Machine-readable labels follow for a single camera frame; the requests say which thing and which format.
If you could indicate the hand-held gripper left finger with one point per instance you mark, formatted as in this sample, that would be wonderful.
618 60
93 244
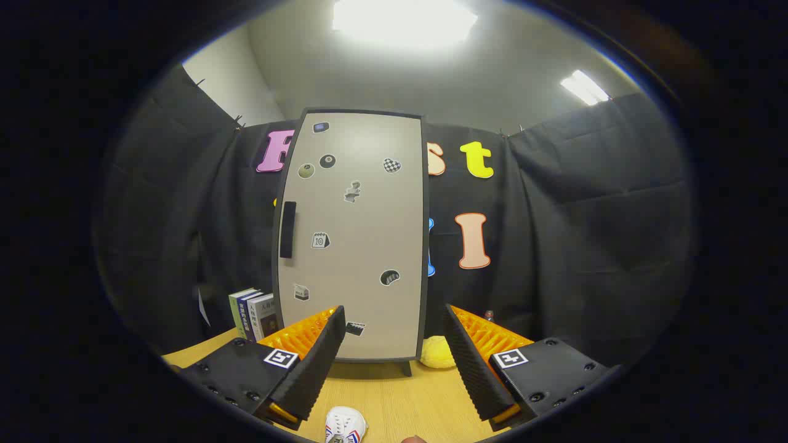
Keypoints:
317 363

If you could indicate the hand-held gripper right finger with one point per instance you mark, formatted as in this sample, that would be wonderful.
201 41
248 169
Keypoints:
471 363

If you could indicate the white canvas shoe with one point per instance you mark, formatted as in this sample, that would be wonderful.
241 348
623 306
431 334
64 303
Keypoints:
345 424

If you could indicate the dark grey shoe cabinet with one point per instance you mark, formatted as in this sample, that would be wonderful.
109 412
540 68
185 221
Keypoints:
426 258

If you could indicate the grey shoe cabinet door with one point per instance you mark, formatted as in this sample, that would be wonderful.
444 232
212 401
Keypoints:
369 246

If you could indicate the yellow plush toy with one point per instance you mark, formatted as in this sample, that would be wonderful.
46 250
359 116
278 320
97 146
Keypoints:
436 355

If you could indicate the white cover book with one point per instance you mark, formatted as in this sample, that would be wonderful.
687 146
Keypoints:
265 317

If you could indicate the blue spine book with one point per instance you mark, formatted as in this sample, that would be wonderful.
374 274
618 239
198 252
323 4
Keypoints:
244 317

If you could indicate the black backdrop cloth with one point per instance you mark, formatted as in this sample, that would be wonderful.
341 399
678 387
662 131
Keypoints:
585 246

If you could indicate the narrow ceiling light strip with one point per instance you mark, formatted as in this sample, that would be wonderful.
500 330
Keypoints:
585 87

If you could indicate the large ceiling light panel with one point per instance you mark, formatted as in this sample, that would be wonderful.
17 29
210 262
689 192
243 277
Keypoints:
400 21

